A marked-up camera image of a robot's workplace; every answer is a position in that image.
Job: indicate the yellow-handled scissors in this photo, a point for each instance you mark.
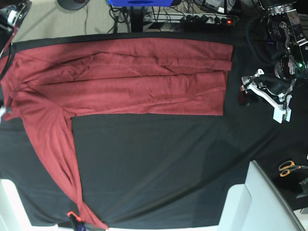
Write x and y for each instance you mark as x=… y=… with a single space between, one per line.
x=288 y=167

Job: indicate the red long-sleeve T-shirt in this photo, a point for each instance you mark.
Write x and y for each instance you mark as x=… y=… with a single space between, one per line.
x=47 y=86

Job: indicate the black table cloth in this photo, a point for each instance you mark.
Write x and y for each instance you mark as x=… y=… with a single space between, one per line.
x=157 y=171

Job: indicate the black stand post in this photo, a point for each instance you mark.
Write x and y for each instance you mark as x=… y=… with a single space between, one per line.
x=136 y=18

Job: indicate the blue plastic box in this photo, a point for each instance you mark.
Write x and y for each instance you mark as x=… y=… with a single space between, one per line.
x=140 y=3

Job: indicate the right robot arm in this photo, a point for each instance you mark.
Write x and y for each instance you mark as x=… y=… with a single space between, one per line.
x=12 y=15

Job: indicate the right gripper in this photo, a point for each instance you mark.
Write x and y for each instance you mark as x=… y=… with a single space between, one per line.
x=3 y=111

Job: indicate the grey crumpled plastic piece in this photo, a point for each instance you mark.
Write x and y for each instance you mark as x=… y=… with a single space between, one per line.
x=304 y=186

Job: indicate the white power strip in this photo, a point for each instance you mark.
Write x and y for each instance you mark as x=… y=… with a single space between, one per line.
x=207 y=18

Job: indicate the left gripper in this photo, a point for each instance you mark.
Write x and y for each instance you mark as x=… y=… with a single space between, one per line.
x=278 y=88

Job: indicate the blue clamp at bottom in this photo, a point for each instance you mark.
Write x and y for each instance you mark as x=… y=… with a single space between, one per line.
x=78 y=225

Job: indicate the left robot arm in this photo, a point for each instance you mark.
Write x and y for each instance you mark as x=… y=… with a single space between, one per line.
x=276 y=38

